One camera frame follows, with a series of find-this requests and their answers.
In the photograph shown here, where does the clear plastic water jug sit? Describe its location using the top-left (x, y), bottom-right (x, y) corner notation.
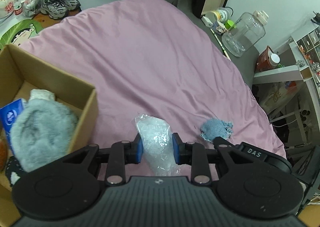
top-left (222, 11), bottom-right (269, 57)

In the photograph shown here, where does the blue knitted cloth patch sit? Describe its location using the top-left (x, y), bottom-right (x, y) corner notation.
top-left (200, 118), bottom-right (233, 143)

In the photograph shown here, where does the clear plastic bag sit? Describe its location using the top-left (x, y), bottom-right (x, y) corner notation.
top-left (135, 114), bottom-right (181, 176)

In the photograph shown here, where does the grey sneaker left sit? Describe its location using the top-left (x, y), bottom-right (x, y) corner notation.
top-left (40, 0), bottom-right (68, 20)

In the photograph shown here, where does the yellow white round container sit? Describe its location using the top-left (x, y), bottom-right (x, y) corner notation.
top-left (204, 7), bottom-right (234, 23)

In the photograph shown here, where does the green small cup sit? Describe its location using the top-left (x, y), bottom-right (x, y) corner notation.
top-left (224, 19), bottom-right (235, 30)

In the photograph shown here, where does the white desk shelf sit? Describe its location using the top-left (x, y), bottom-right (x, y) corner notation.
top-left (252, 26), bottom-right (320, 148)

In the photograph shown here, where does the blue tissue pack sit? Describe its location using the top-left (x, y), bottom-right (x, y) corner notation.
top-left (0, 98), bottom-right (27, 154)

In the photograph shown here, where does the fluffy blue-grey plush toy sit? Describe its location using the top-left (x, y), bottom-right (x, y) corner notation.
top-left (10, 99), bottom-right (78, 172)

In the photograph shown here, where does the white lidded jar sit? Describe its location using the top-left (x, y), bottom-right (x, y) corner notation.
top-left (268, 53), bottom-right (280, 68)

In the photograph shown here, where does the pink bed sheet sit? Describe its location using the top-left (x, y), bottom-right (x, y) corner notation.
top-left (21, 0), bottom-right (285, 156)

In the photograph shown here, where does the brown cardboard box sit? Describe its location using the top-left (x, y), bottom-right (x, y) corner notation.
top-left (1, 45), bottom-right (98, 225)

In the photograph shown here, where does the white folded sock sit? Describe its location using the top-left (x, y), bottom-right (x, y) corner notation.
top-left (29, 89), bottom-right (56, 101)

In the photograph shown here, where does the cartoon floor mat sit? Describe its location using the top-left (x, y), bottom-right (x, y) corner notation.
top-left (0, 18), bottom-right (56, 50)

